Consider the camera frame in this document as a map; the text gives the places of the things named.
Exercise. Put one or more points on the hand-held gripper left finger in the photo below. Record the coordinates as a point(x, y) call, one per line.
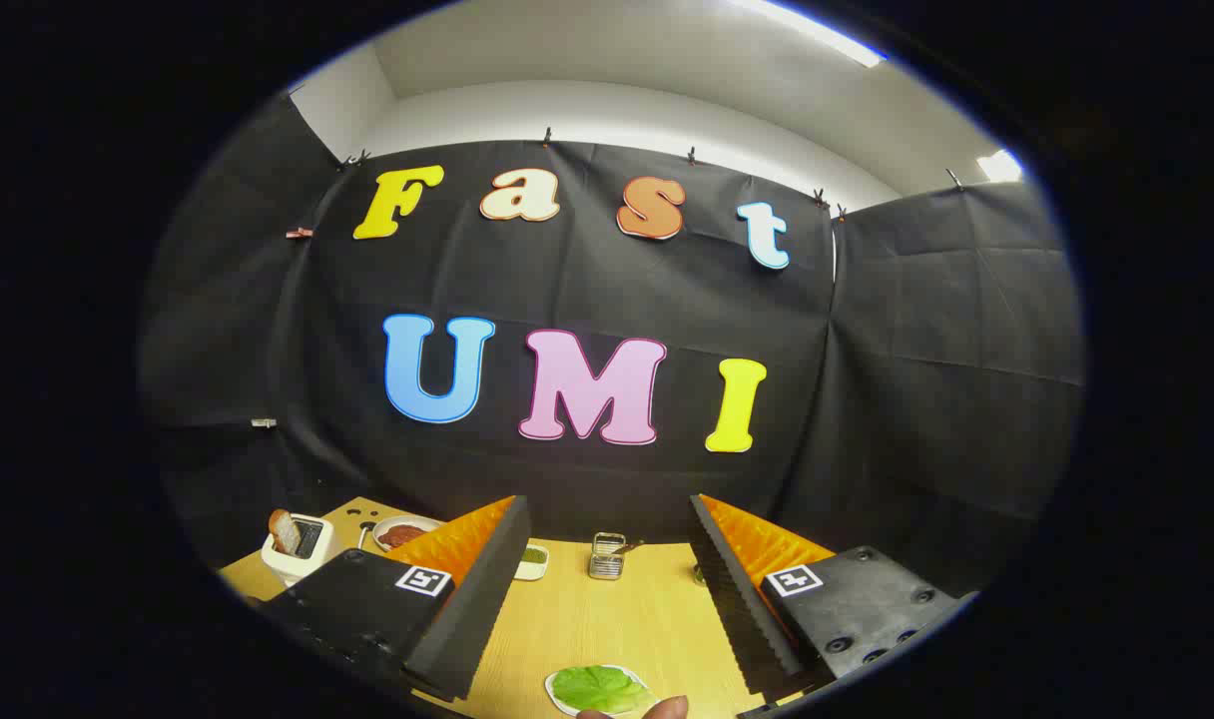
point(477, 609)

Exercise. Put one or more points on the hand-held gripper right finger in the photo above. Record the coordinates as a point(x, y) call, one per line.
point(742, 609)

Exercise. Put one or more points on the green lettuce leaf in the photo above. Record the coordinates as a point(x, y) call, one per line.
point(599, 688)

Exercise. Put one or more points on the toasted bread slice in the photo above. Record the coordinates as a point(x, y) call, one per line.
point(284, 531)

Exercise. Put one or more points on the white divided dish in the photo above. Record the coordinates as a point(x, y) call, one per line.
point(533, 564)

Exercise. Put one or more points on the brown meat patty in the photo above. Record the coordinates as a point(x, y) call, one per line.
point(400, 535)

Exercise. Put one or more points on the white round plate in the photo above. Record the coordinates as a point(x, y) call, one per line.
point(412, 522)

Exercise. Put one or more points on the white oval plate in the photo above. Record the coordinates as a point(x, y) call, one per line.
point(551, 693)

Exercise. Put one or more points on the white toaster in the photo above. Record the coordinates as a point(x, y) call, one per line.
point(286, 565)

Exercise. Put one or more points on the black backdrop cloth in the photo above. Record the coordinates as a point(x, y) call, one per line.
point(587, 275)

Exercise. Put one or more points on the small ceiling light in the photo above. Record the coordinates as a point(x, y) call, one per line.
point(1000, 167)

